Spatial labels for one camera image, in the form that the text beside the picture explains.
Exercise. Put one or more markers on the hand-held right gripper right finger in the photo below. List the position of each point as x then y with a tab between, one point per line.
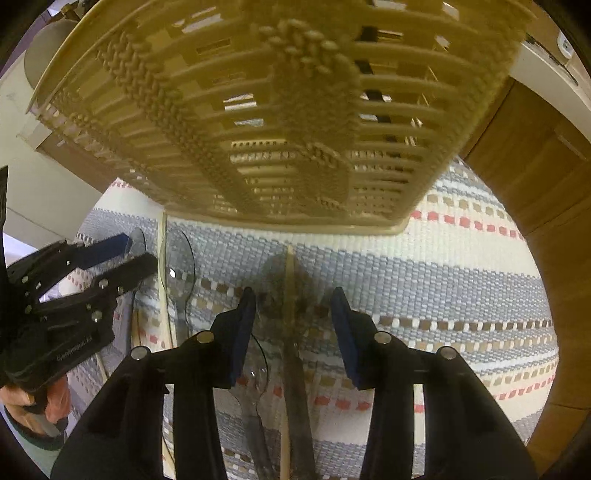
346	341

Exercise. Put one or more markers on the beige plastic utensil basket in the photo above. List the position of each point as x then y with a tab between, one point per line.
207	115

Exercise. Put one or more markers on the wooden cabinet door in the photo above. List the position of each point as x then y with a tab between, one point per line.
545	175

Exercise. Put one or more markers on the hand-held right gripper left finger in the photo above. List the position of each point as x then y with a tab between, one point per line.
244	337

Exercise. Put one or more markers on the clear plastic spoon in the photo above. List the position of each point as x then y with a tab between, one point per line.
178	258
253	364
138	240

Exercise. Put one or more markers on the person's left hand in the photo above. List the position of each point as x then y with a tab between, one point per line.
57	401

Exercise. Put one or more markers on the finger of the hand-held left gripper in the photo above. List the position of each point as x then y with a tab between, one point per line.
136	272
111	247

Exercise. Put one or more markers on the grey round container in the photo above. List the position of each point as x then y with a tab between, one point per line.
41	64

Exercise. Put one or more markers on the striped woven mat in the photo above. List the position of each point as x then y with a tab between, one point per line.
438	300

